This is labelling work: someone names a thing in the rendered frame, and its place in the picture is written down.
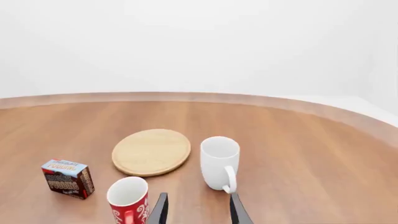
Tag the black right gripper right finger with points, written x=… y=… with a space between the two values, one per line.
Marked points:
x=238 y=211

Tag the round wooden plate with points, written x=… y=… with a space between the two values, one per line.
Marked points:
x=151 y=151

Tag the white mug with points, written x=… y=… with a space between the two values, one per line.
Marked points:
x=217 y=163

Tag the chocolate pudding box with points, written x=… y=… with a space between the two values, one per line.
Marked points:
x=68 y=178

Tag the red patterned mug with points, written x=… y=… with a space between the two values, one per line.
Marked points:
x=129 y=203

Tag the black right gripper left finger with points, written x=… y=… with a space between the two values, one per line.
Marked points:
x=161 y=210

